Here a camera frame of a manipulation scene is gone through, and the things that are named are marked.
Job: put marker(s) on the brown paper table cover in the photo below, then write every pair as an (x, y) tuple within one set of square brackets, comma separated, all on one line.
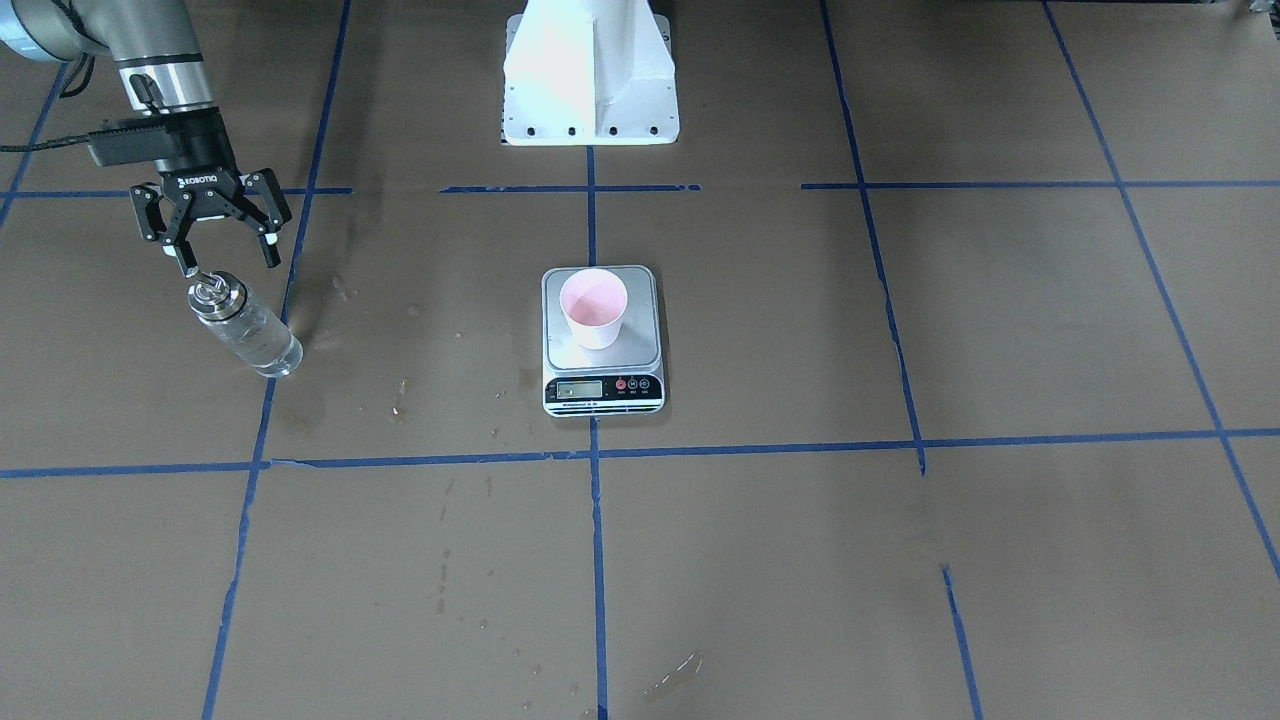
[(969, 321)]

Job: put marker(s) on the digital kitchen scale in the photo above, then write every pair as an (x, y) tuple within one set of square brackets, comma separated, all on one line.
[(626, 378)]

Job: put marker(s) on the clear glass sauce bottle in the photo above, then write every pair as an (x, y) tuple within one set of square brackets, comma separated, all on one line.
[(240, 320)]

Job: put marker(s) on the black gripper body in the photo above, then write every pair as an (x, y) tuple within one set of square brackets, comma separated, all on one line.
[(199, 152)]

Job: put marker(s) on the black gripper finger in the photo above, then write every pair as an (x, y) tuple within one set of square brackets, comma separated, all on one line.
[(172, 235), (267, 211)]

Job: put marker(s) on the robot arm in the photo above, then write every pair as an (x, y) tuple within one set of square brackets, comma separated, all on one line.
[(153, 46)]

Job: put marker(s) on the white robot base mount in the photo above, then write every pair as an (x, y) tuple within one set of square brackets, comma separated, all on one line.
[(589, 73)]

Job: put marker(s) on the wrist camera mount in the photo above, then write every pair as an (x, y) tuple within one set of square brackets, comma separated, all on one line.
[(137, 140)]

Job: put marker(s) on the pink cup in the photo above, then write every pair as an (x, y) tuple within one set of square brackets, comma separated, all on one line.
[(593, 301)]

